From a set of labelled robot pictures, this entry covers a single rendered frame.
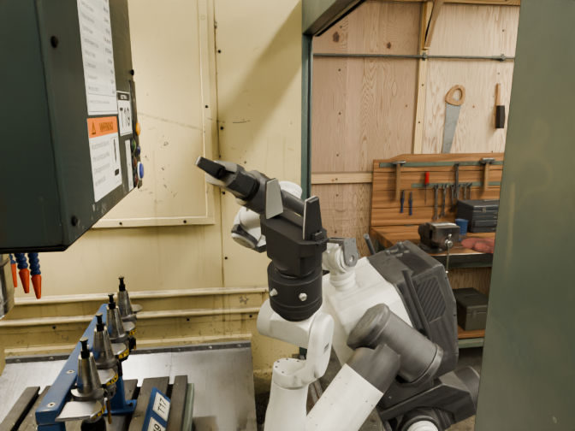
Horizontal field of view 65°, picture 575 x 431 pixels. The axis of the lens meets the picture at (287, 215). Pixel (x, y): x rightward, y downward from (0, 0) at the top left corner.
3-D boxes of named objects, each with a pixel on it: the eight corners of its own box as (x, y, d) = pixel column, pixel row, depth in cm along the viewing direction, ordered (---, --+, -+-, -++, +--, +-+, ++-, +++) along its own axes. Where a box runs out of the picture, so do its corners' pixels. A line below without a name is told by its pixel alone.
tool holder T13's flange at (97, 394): (80, 389, 93) (79, 378, 92) (110, 387, 93) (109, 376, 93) (68, 409, 86) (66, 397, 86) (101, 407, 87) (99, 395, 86)
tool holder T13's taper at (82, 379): (81, 380, 91) (78, 350, 90) (103, 379, 92) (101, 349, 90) (73, 393, 87) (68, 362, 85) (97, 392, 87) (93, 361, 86)
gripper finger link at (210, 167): (200, 153, 95) (223, 166, 99) (194, 167, 95) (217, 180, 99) (204, 154, 94) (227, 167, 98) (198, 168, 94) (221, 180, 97)
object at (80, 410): (104, 401, 87) (104, 398, 87) (97, 420, 82) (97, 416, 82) (66, 404, 86) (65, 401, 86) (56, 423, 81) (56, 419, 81)
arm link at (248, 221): (263, 189, 121) (237, 199, 138) (246, 221, 117) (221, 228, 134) (294, 211, 124) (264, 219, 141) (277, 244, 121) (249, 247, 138)
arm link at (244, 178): (215, 151, 104) (253, 174, 112) (198, 190, 103) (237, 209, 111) (245, 156, 94) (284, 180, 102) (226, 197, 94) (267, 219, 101)
